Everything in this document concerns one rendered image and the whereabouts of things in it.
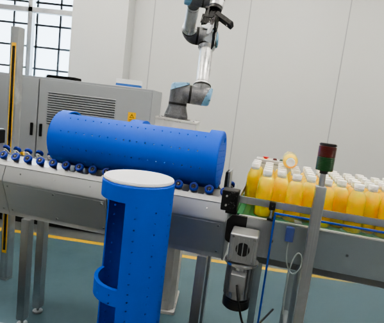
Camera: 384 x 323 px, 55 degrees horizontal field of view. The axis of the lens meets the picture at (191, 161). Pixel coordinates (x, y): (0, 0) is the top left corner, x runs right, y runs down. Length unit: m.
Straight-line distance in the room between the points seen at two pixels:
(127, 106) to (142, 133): 1.73
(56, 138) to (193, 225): 0.80
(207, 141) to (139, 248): 0.59
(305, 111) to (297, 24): 1.03
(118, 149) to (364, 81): 3.68
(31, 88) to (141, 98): 1.05
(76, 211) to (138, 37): 3.21
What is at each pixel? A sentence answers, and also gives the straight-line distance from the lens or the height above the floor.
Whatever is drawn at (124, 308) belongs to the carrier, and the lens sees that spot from 1.52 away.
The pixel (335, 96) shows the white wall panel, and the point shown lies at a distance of 4.84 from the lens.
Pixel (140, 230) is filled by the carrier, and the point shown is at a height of 0.86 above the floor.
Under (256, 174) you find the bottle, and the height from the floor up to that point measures 1.05.
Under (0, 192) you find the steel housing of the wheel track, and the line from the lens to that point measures 2.25.
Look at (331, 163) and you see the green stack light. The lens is 1.41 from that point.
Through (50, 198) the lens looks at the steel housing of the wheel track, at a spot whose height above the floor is 0.78.
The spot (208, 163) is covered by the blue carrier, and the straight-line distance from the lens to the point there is 1.68.
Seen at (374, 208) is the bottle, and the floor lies 1.01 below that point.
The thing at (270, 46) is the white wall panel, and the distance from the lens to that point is 4.75.
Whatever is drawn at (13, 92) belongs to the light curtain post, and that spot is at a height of 1.29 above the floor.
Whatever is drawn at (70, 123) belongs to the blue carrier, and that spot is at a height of 1.18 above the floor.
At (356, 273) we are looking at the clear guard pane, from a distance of 1.65.
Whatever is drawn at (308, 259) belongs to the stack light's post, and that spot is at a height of 0.82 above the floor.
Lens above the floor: 1.33
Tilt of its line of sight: 8 degrees down
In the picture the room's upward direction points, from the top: 7 degrees clockwise
